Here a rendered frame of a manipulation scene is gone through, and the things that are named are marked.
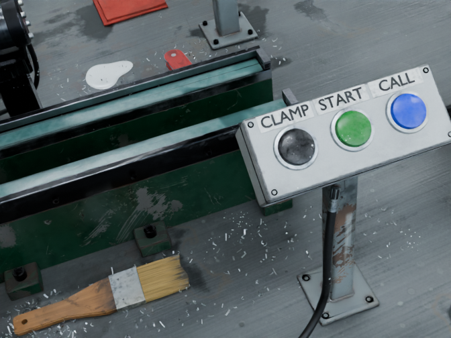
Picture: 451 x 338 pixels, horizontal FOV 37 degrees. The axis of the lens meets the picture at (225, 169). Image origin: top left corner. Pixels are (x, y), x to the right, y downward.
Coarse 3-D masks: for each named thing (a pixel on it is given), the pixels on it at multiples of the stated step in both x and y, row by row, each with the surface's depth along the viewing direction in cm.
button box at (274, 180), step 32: (352, 96) 55; (384, 96) 56; (256, 128) 54; (288, 128) 54; (320, 128) 55; (384, 128) 55; (416, 128) 55; (448, 128) 56; (256, 160) 54; (320, 160) 54; (352, 160) 54; (384, 160) 55; (256, 192) 57; (288, 192) 53
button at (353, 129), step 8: (352, 112) 54; (336, 120) 55; (344, 120) 54; (352, 120) 54; (360, 120) 54; (368, 120) 54; (336, 128) 54; (344, 128) 54; (352, 128) 54; (360, 128) 54; (368, 128) 54; (344, 136) 54; (352, 136) 54; (360, 136) 54; (368, 136) 54; (344, 144) 54; (352, 144) 54; (360, 144) 54
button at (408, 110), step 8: (400, 96) 55; (408, 96) 55; (416, 96) 55; (392, 104) 55; (400, 104) 55; (408, 104) 55; (416, 104) 55; (424, 104) 55; (392, 112) 55; (400, 112) 55; (408, 112) 55; (416, 112) 55; (424, 112) 55; (400, 120) 55; (408, 120) 55; (416, 120) 55; (408, 128) 55
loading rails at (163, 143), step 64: (192, 64) 86; (256, 64) 86; (0, 128) 82; (64, 128) 82; (128, 128) 84; (192, 128) 79; (0, 192) 75; (64, 192) 74; (128, 192) 78; (192, 192) 81; (0, 256) 78; (64, 256) 81
